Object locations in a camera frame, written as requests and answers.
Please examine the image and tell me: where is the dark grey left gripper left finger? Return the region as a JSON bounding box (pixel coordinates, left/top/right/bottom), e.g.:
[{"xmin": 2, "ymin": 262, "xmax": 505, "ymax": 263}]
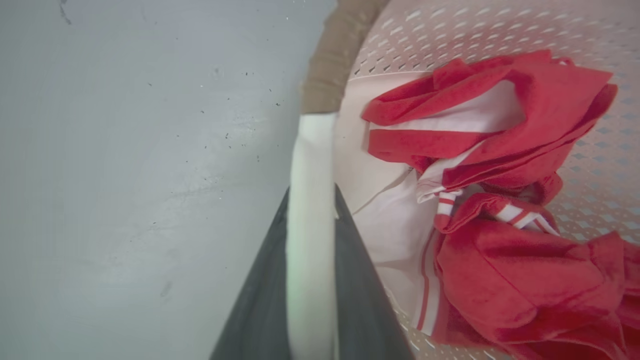
[{"xmin": 209, "ymin": 187, "xmax": 292, "ymax": 360}]

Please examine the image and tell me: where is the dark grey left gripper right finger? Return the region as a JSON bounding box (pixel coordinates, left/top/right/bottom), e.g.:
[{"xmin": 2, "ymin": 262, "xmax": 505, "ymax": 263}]
[{"xmin": 334, "ymin": 183, "xmax": 416, "ymax": 360}]

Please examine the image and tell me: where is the white perforated plastic laundry basket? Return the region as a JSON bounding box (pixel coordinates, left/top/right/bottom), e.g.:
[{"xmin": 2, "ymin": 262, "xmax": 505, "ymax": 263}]
[{"xmin": 286, "ymin": 0, "xmax": 640, "ymax": 360}]

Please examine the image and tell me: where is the white cloth garment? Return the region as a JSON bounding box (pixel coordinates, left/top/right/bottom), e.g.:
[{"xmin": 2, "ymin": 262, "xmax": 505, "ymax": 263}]
[{"xmin": 334, "ymin": 71, "xmax": 526, "ymax": 337}]

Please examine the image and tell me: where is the red and white garment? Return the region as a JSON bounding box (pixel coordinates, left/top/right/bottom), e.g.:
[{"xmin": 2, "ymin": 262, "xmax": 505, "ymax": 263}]
[{"xmin": 361, "ymin": 49, "xmax": 640, "ymax": 360}]

